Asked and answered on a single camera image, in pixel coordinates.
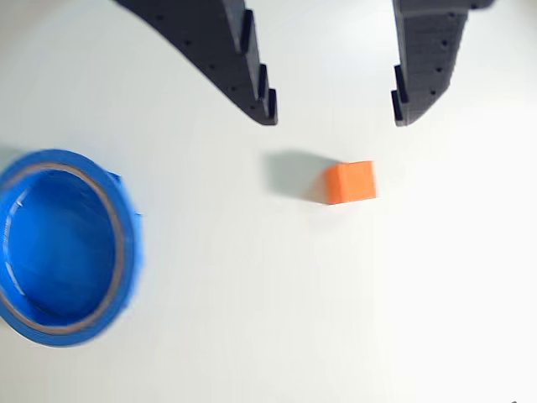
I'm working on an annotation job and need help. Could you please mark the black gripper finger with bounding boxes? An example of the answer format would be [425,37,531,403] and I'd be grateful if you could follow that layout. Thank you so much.
[390,0,497,127]
[113,0,279,127]

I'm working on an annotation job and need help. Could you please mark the orange cube block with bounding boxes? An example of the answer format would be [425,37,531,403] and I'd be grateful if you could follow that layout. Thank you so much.
[323,160,378,206]

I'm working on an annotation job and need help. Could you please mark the blue tape roll bin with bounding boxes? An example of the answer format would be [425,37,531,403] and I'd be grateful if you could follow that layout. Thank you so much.
[0,149,144,348]

